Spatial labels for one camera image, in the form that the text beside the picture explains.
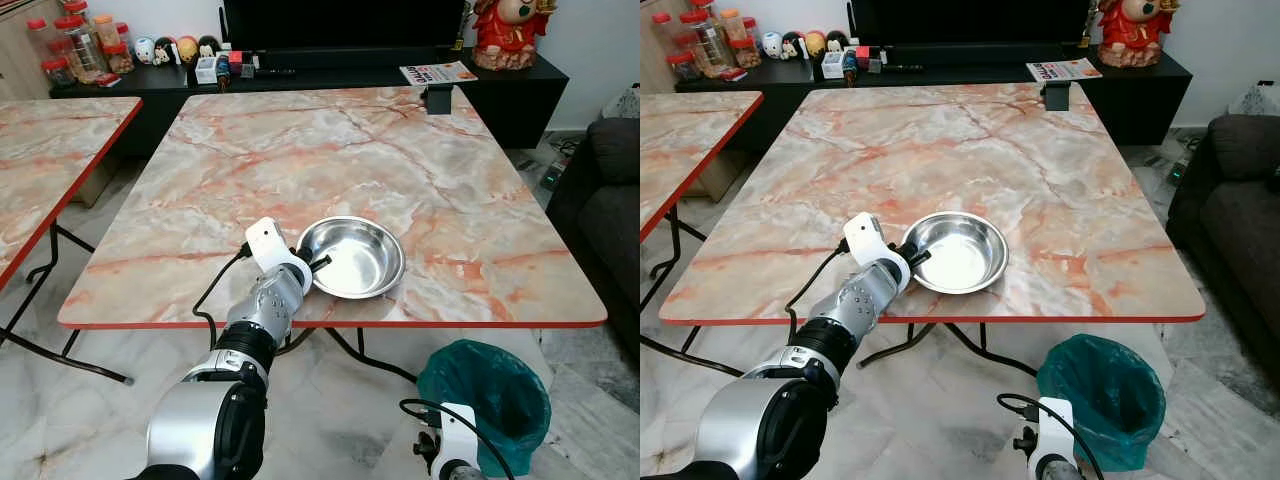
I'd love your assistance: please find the dark grey sofa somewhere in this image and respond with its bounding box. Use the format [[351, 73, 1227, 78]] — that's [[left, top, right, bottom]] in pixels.
[[1165, 112, 1280, 379], [547, 116, 641, 336]]

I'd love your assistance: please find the light wooden cabinet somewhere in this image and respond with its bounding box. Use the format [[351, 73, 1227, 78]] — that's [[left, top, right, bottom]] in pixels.
[[0, 0, 53, 102], [640, 0, 679, 96]]

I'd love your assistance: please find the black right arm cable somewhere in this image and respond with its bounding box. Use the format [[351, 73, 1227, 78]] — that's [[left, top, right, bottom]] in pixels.
[[399, 398, 513, 480], [996, 392, 1107, 480]]

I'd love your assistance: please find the printed magazine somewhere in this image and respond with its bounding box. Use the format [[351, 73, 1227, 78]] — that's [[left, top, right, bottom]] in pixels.
[[399, 61, 480, 87], [1025, 57, 1104, 83]]

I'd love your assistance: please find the red fortune god figurine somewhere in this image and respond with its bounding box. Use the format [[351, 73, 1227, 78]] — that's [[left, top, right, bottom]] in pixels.
[[470, 0, 557, 72], [1096, 0, 1182, 69]]

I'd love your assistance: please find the tall red-lid snack jar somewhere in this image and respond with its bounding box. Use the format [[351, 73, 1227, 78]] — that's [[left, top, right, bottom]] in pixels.
[[680, 7, 733, 75], [55, 14, 108, 83]]

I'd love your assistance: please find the black flat television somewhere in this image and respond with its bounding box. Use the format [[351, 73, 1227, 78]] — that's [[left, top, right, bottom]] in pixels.
[[221, 0, 471, 53], [847, 0, 1096, 48]]

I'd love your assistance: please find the black television console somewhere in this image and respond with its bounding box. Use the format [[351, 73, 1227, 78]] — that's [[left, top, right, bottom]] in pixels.
[[675, 44, 1194, 148], [50, 48, 570, 153]]

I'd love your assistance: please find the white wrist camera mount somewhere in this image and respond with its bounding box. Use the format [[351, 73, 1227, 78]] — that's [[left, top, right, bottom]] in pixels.
[[432, 403, 482, 479], [843, 212, 912, 292], [245, 217, 313, 296], [1030, 397, 1077, 477]]

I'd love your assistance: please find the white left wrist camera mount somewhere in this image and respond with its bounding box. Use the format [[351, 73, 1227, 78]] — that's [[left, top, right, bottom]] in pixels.
[[843, 212, 912, 292], [245, 217, 313, 296]]

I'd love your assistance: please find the round stainless steel bowl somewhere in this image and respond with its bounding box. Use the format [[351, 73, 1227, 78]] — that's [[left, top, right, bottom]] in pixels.
[[902, 211, 1010, 296], [296, 215, 407, 300]]

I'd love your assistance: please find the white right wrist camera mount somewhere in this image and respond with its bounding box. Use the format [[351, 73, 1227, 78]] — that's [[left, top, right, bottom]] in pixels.
[[432, 403, 482, 479], [1030, 397, 1077, 477]]

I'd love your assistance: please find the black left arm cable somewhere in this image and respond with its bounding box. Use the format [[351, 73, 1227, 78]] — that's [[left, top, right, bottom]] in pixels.
[[191, 243, 253, 347], [786, 238, 852, 347]]

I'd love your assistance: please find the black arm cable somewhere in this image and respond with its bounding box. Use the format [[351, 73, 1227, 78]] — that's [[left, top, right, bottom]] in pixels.
[[399, 398, 513, 480], [996, 392, 1107, 480], [191, 243, 253, 347], [786, 238, 852, 347]]

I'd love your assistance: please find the green trash bag bin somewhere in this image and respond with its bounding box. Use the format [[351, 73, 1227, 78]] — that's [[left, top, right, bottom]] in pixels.
[[1036, 333, 1167, 473], [417, 339, 552, 478]]

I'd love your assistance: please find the white patterned bag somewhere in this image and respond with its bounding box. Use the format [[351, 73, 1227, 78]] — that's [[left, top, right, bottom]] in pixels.
[[600, 84, 641, 122], [1224, 83, 1280, 118]]

